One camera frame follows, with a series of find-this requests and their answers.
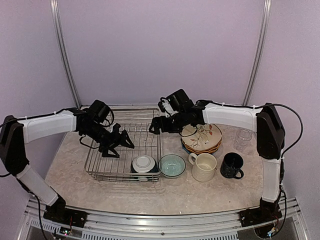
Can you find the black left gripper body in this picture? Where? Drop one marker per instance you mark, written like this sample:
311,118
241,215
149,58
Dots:
106,139

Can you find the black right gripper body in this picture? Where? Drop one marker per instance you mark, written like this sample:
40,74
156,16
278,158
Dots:
175,125

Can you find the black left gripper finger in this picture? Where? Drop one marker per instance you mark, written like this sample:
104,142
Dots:
125,140
110,153

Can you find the wire dish rack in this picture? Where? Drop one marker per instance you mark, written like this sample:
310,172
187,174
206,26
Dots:
136,121

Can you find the blue polka dot plate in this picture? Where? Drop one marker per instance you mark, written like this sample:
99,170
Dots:
189,151

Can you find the yellow polka dot plate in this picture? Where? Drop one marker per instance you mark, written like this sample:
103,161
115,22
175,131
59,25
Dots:
209,151

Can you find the dark teal bowl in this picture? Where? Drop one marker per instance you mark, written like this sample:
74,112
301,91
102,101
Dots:
144,164

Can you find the cream plate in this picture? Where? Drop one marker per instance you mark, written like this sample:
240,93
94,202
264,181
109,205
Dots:
201,136

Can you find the light blue patterned bowl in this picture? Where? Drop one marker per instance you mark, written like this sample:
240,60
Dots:
172,166

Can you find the cream ribbed mug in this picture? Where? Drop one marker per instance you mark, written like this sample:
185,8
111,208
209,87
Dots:
203,166

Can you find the dark blue mug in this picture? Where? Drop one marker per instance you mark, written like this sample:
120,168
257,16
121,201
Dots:
231,167

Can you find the clear glass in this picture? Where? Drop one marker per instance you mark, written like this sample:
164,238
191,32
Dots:
244,134
240,144

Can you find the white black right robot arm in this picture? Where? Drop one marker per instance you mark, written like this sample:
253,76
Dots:
181,111

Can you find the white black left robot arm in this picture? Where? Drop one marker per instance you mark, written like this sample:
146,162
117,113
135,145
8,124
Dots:
89,122

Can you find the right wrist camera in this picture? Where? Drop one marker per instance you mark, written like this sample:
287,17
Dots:
165,107

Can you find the aluminium front rail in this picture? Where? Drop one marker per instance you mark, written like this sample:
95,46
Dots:
101,225

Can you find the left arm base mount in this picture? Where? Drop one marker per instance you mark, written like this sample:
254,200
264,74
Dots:
70,217

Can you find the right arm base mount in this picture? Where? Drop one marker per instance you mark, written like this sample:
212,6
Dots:
256,216

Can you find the left aluminium corner post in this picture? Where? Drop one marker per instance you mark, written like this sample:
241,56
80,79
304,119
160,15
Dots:
54,5

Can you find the aluminium corner post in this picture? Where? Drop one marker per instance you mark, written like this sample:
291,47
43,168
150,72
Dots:
54,5
259,51

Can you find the right aluminium corner post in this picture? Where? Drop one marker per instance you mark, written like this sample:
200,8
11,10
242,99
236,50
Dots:
259,51

